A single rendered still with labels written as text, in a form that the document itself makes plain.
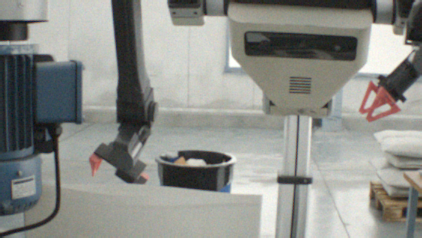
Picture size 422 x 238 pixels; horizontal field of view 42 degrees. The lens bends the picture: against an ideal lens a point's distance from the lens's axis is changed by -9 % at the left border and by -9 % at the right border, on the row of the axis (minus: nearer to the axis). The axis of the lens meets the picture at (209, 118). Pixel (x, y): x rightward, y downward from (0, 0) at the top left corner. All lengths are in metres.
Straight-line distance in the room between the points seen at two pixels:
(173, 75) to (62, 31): 2.03
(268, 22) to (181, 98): 7.79
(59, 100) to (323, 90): 0.94
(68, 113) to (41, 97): 0.05
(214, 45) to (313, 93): 7.54
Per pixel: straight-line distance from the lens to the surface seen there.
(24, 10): 0.80
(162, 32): 9.23
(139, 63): 1.17
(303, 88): 1.61
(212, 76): 9.15
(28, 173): 0.84
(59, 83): 0.83
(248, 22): 1.47
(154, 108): 1.24
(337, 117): 8.81
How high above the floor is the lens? 1.34
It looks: 8 degrees down
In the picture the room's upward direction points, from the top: 1 degrees clockwise
